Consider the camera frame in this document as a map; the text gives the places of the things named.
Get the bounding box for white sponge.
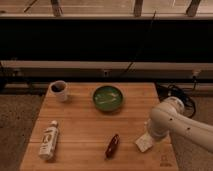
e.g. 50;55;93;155
135;132;153;152

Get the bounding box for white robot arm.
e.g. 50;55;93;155
147;96;213;153

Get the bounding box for green bowl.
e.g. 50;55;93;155
92;85;123;112

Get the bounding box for white cup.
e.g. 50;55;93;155
50;80;68;102

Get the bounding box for white plastic bottle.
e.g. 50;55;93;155
39;120;59;160

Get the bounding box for wall power outlet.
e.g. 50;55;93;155
103;70;110;77

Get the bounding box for black cable on wall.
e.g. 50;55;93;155
118;9;157;78

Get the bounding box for black floor cable bundle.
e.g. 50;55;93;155
156;83;198;119

